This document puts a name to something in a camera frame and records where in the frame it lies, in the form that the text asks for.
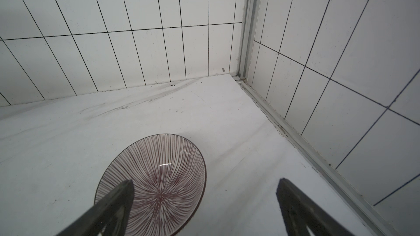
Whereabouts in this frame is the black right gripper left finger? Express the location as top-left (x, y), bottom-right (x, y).
top-left (58, 180), bottom-right (135, 236)

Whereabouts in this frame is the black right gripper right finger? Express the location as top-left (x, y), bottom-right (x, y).
top-left (276, 178), bottom-right (352, 236)

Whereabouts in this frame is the purple striped glass bowl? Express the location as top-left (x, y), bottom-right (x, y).
top-left (94, 133), bottom-right (207, 236)

